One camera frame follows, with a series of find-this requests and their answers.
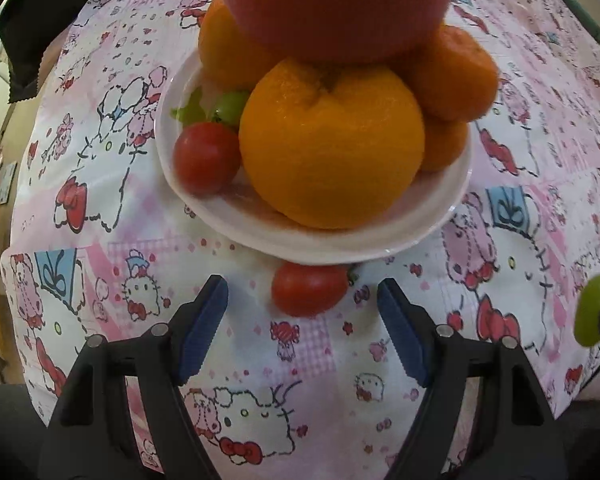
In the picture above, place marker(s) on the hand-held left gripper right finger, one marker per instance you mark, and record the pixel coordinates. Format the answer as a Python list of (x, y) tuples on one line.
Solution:
[(402, 335)]

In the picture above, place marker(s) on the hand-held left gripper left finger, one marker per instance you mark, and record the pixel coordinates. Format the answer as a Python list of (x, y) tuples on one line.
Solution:
[(200, 335)]

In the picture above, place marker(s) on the green grape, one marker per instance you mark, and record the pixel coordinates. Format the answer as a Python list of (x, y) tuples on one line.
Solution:
[(228, 105), (592, 305)]

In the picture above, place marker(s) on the red cherry tomato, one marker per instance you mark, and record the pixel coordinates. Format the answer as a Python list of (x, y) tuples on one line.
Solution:
[(307, 290), (205, 157)]

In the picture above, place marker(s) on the pink and white plate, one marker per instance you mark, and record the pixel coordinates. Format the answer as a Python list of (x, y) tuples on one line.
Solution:
[(330, 245)]

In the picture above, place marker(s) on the small mandarin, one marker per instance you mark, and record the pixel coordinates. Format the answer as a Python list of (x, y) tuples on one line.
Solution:
[(455, 75), (445, 142)]

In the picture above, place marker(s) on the large orange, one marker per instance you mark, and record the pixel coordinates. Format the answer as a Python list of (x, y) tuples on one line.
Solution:
[(330, 150)]

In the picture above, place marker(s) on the red apple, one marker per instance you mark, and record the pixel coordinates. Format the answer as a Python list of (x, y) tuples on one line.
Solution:
[(335, 5)]

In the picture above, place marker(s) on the pink cartoon printed tablecloth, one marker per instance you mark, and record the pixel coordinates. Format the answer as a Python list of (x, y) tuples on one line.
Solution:
[(130, 210)]

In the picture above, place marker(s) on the small round orange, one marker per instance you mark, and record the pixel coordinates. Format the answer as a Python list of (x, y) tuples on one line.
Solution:
[(225, 50)]

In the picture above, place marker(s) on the black cloth with zigzag edge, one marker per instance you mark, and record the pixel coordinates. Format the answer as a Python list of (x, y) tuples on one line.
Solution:
[(25, 45)]

